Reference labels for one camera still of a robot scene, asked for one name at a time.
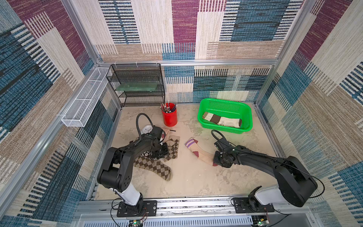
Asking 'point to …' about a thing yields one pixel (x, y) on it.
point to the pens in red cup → (167, 109)
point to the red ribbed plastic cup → (169, 117)
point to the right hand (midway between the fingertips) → (217, 163)
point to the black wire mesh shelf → (137, 84)
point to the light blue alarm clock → (147, 128)
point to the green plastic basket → (230, 109)
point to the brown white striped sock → (221, 120)
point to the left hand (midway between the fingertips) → (168, 154)
